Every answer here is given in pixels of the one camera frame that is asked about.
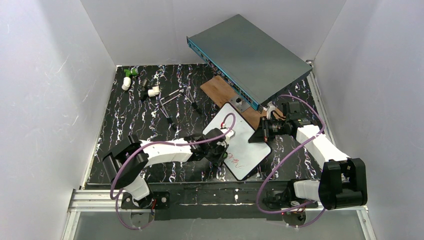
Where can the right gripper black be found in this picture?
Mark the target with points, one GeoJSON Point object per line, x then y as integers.
{"type": "Point", "coordinates": [263, 129]}

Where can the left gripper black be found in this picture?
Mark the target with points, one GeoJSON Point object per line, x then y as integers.
{"type": "Point", "coordinates": [218, 145]}

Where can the small whiteboard red writing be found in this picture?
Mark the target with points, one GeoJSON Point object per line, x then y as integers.
{"type": "Point", "coordinates": [243, 157]}

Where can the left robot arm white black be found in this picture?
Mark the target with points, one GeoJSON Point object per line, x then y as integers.
{"type": "Point", "coordinates": [125, 161]}

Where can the white pipe elbow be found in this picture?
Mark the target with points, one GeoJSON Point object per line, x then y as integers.
{"type": "Point", "coordinates": [126, 84]}

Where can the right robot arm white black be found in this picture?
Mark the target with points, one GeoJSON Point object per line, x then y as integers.
{"type": "Point", "coordinates": [342, 183]}

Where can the wooden board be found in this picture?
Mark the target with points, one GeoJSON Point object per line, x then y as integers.
{"type": "Point", "coordinates": [220, 90]}

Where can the white and black fitting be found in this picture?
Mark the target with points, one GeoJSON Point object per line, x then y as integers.
{"type": "Point", "coordinates": [147, 91]}

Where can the green pipe fitting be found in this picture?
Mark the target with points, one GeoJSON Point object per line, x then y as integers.
{"type": "Point", "coordinates": [131, 72]}

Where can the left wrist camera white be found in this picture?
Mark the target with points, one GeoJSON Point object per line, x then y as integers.
{"type": "Point", "coordinates": [226, 139]}

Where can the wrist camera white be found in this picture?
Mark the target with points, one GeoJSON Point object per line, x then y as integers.
{"type": "Point", "coordinates": [226, 139]}
{"type": "Point", "coordinates": [270, 107]}

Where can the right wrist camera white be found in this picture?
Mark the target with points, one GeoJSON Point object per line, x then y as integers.
{"type": "Point", "coordinates": [270, 107]}

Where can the metal bracket with knob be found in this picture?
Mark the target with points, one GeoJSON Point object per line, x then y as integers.
{"type": "Point", "coordinates": [239, 103]}

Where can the black wire easel stand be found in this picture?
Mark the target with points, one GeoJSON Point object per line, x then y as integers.
{"type": "Point", "coordinates": [177, 99]}

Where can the teal network switch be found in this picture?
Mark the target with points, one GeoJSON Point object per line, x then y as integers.
{"type": "Point", "coordinates": [256, 66]}

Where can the aluminium frame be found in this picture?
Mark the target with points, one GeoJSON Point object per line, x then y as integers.
{"type": "Point", "coordinates": [125, 114]}

